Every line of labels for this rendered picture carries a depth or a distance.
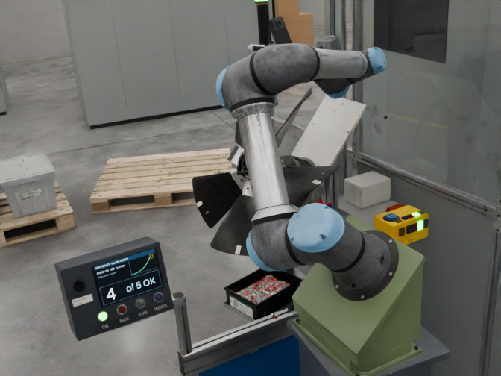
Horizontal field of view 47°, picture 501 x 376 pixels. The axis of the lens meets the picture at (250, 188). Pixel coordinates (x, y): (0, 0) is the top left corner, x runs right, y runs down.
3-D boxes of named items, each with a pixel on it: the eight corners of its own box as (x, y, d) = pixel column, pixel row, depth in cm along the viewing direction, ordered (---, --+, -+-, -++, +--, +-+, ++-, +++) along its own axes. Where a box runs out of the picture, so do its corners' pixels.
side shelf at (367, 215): (366, 193, 277) (366, 187, 275) (420, 219, 247) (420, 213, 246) (324, 206, 267) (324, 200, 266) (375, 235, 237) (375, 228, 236)
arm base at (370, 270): (402, 262, 135) (379, 243, 129) (357, 306, 138) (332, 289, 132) (370, 226, 147) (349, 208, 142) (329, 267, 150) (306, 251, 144)
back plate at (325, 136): (231, 223, 258) (229, 221, 257) (310, 89, 256) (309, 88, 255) (295, 274, 214) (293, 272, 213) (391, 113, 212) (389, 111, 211)
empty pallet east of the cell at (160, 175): (231, 161, 579) (230, 148, 574) (235, 201, 487) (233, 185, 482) (111, 172, 575) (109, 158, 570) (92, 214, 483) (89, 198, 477)
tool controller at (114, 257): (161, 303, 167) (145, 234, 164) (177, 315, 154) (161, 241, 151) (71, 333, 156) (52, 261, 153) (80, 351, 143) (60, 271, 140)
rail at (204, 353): (407, 280, 213) (408, 261, 210) (414, 285, 209) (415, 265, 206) (180, 371, 175) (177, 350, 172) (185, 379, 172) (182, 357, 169)
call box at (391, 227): (408, 230, 209) (408, 204, 205) (428, 240, 201) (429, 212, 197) (373, 242, 202) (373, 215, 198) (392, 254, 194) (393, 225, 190)
